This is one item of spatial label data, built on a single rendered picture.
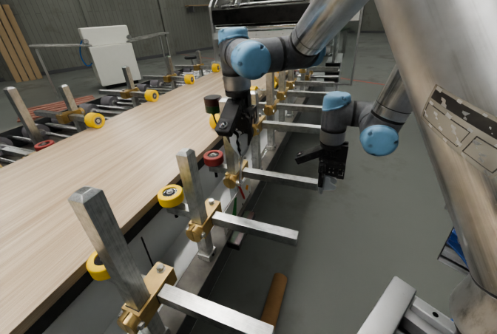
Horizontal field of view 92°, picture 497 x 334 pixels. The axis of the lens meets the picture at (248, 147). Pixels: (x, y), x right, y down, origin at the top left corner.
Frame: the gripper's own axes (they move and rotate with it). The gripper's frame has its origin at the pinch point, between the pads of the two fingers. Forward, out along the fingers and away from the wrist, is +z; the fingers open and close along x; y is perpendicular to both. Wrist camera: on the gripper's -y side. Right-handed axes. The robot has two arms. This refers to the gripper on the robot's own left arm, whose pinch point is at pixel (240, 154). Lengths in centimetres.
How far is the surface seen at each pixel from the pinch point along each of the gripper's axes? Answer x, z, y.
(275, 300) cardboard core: -9, 94, 7
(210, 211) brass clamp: 6.0, 14.5, -12.8
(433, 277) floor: -90, 102, 54
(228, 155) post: 8.0, 6.3, 6.9
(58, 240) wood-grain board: 37, 10, -38
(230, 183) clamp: 7.1, 16.7, 3.9
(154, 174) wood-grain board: 33.0, 11.3, -5.1
